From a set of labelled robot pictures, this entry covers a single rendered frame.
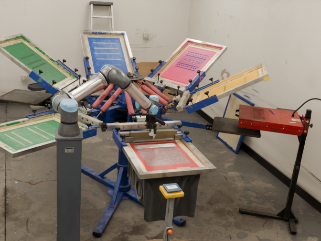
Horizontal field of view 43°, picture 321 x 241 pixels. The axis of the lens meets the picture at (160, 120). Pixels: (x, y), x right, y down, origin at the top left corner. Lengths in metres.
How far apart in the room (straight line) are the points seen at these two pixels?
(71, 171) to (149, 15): 4.96
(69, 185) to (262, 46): 3.47
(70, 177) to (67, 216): 0.32
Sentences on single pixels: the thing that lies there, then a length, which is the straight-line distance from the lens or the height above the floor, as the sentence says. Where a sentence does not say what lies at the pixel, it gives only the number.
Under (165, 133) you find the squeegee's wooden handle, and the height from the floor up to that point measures 1.04.
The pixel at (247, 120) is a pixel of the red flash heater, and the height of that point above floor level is 1.10.
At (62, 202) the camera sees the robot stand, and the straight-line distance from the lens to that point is 3.08.
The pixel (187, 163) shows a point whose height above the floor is 0.95.
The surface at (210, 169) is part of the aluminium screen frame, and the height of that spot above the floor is 0.98.
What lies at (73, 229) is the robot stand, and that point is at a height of 0.47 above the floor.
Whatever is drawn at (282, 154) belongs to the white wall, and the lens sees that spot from 5.30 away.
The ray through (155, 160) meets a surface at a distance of 3.14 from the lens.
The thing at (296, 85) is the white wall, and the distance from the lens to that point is 5.03.
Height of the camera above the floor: 2.30
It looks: 20 degrees down
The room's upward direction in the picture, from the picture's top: 5 degrees clockwise
